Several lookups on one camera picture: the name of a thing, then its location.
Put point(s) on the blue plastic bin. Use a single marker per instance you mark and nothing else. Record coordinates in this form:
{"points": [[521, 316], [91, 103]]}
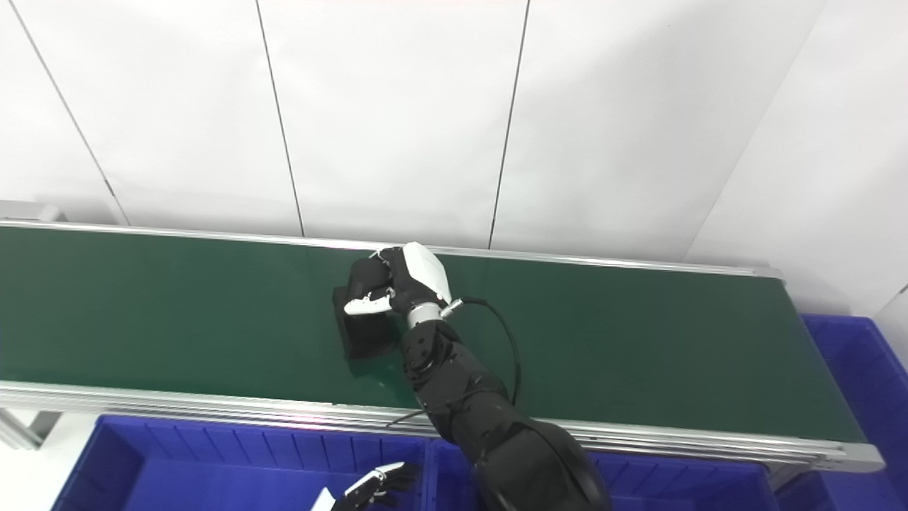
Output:
{"points": [[674, 490], [865, 397], [213, 468]]}

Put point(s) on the green conveyor belt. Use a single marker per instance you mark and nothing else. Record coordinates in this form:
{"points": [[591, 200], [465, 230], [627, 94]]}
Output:
{"points": [[213, 403], [177, 312]]}

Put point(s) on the grey conveyor motor housing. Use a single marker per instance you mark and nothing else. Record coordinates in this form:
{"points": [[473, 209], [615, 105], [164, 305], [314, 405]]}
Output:
{"points": [[28, 211]]}

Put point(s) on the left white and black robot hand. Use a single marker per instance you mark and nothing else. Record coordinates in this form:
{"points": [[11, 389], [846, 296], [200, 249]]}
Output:
{"points": [[376, 486]]}

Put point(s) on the black block with cylinder part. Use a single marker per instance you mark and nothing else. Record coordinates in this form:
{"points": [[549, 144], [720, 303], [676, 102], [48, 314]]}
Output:
{"points": [[365, 333]]}

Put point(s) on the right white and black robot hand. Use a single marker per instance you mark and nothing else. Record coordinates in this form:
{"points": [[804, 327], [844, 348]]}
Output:
{"points": [[418, 277]]}

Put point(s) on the aluminium conveyor support leg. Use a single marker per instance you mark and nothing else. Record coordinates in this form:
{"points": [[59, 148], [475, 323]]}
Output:
{"points": [[25, 429]]}

